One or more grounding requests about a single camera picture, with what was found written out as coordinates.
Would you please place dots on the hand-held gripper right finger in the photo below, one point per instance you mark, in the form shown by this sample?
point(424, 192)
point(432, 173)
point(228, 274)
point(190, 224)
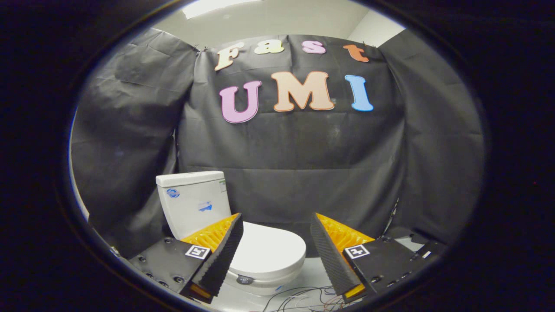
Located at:
point(331, 260)

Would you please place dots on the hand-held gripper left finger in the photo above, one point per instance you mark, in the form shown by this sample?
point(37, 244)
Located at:
point(225, 255)

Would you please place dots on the white toilet lid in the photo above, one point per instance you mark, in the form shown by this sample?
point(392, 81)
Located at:
point(268, 251)

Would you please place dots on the white toilet bowl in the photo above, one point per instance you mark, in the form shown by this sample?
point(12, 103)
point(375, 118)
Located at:
point(264, 281)

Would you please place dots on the white toilet tank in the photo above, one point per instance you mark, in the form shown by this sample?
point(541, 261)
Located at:
point(194, 201)

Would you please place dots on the black backdrop cloth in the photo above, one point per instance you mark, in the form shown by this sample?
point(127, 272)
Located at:
point(286, 147)

